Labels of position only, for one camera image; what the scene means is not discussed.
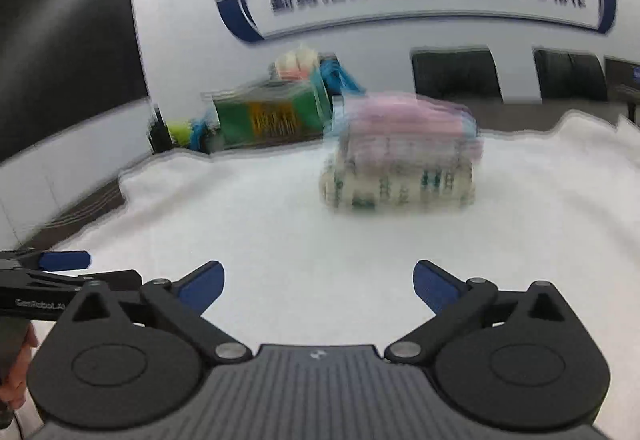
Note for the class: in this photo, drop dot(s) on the large black wall screen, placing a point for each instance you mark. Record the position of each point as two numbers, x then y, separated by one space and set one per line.
65 54

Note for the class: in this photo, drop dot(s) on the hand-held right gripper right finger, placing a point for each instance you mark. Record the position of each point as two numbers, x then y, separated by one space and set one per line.
435 287

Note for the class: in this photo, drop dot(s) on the yellow-green item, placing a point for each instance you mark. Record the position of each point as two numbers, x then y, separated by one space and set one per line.
180 133

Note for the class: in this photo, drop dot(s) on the folded cream floral cloth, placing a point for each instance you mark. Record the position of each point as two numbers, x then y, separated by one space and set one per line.
395 187

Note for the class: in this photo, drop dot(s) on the white fluffy blanket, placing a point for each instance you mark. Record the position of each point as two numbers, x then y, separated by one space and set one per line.
300 245

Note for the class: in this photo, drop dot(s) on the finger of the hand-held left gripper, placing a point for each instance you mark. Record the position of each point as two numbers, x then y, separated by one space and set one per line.
65 261
122 281

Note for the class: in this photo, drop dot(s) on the black office chair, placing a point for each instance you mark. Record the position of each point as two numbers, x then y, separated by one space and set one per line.
456 74
570 74

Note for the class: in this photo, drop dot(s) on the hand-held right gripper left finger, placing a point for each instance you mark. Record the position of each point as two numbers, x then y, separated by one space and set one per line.
202 287

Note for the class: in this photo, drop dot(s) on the pink and blue underwear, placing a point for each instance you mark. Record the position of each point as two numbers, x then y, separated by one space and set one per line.
400 112

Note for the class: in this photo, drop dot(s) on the person's left hand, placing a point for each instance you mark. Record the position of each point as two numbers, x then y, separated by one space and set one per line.
20 385

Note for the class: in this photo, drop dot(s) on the cream cloth in bag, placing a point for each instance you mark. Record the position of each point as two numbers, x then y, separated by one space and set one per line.
297 62

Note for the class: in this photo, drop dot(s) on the black handheld radios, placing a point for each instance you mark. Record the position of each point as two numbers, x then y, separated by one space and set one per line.
159 132

